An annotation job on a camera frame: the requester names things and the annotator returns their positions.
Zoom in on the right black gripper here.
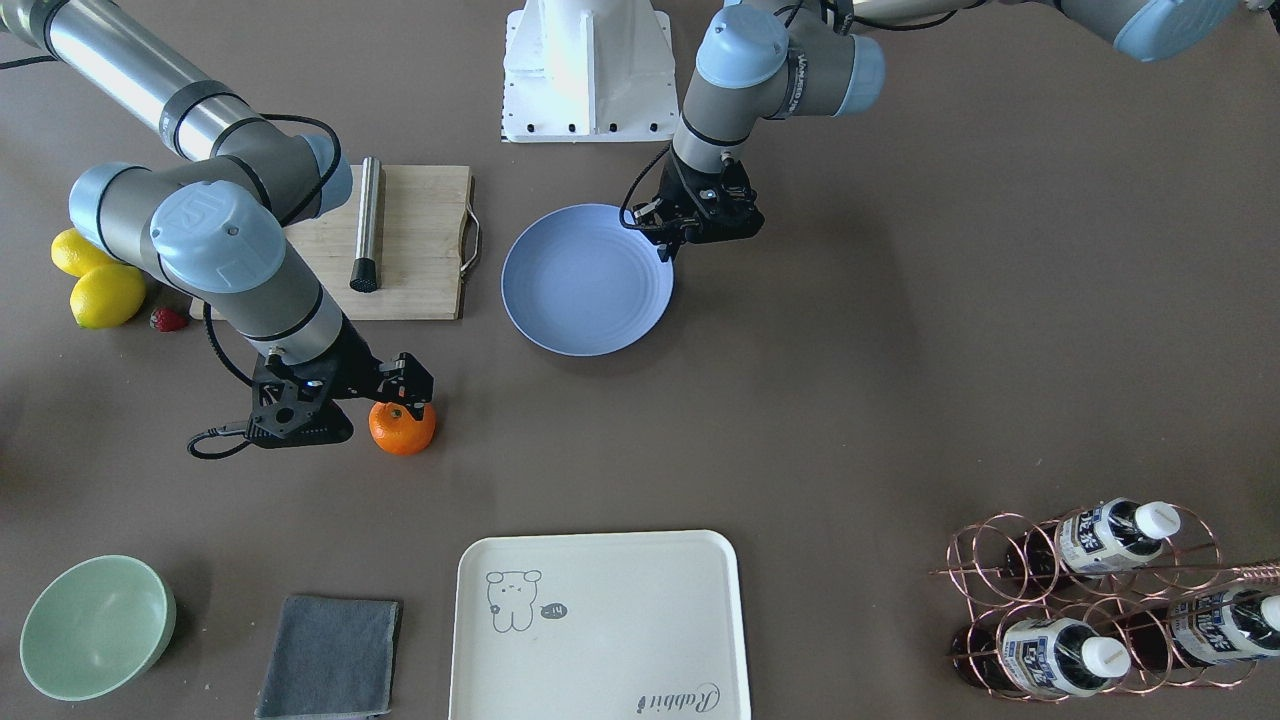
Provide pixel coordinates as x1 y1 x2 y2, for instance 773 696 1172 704
268 318 435 425

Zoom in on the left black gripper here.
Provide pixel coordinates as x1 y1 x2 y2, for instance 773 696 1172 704
650 158 764 263

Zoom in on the orange fruit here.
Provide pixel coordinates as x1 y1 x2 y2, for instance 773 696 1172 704
367 402 436 456

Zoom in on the blue round plate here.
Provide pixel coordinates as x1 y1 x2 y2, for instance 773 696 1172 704
500 202 675 357

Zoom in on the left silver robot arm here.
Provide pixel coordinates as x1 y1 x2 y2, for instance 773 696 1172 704
618 1 989 270

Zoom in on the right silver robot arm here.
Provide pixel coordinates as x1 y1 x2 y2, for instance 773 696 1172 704
3 1 434 437

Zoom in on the steel muddler black tip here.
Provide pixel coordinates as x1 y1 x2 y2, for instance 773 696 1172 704
349 156 384 293

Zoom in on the wooden cutting board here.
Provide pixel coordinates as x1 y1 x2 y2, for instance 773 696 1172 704
189 165 483 322

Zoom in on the red strawberry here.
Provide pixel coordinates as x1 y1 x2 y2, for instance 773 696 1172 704
148 306 189 333

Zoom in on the grey folded cloth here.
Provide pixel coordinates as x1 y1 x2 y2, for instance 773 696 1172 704
253 594 402 719

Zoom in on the yellow lemon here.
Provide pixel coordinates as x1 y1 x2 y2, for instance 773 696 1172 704
69 264 147 329
50 228 119 278

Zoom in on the cream rabbit tray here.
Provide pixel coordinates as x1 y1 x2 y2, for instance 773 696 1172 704
448 530 753 719

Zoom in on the green bowl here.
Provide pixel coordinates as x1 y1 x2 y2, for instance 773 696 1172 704
20 555 177 702

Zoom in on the dark drink bottle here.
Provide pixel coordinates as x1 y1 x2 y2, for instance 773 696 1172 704
1125 587 1279 671
950 618 1132 701
1002 498 1181 591

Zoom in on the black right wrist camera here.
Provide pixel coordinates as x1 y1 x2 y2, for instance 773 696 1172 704
244 354 353 448

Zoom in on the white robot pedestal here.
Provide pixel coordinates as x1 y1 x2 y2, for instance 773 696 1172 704
500 1 678 143

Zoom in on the copper wire bottle rack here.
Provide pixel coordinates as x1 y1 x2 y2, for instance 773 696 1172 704
942 503 1277 703

